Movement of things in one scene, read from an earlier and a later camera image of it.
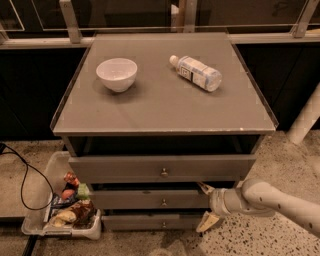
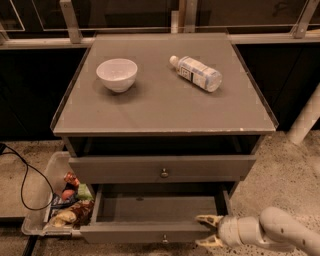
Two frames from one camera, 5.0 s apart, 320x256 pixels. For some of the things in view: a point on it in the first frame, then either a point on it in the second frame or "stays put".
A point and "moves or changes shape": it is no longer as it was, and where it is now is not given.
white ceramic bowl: [118, 74] stays put
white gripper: [217, 201] to [228, 230]
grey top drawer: [162, 169] stays put
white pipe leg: [306, 117] stays put
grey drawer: [149, 199] moves or changes shape
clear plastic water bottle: [197, 72] stays put
